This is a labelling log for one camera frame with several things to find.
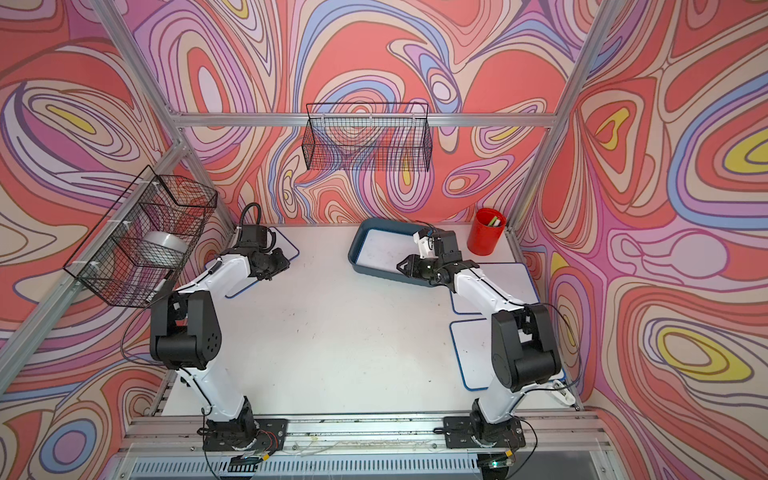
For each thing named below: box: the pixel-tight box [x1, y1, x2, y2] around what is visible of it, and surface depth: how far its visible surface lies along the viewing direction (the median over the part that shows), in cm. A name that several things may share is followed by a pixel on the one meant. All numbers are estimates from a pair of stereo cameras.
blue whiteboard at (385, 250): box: [356, 229, 421, 273], surface depth 110 cm
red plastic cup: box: [467, 207, 507, 256], surface depth 107 cm
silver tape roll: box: [138, 231, 189, 268], surface depth 73 cm
